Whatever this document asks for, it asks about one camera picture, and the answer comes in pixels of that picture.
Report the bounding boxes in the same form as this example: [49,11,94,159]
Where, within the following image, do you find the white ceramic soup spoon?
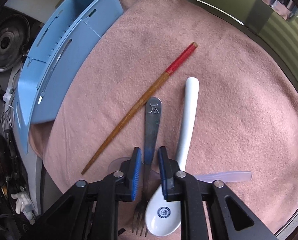
[145,77,199,237]

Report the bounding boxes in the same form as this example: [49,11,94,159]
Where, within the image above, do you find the steel fork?
[131,97,162,237]

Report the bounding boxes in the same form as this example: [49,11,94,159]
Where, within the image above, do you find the dark curved red chopstick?
[81,42,198,175]

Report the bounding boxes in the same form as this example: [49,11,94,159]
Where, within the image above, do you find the clear plastic spoon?
[108,157,253,183]

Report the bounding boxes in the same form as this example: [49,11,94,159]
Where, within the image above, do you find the pink towel mat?
[29,0,298,232]

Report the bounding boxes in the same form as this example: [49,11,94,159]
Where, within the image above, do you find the blue plastic drain basket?
[14,0,123,154]

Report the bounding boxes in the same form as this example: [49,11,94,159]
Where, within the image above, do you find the white charging cable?
[0,62,23,128]

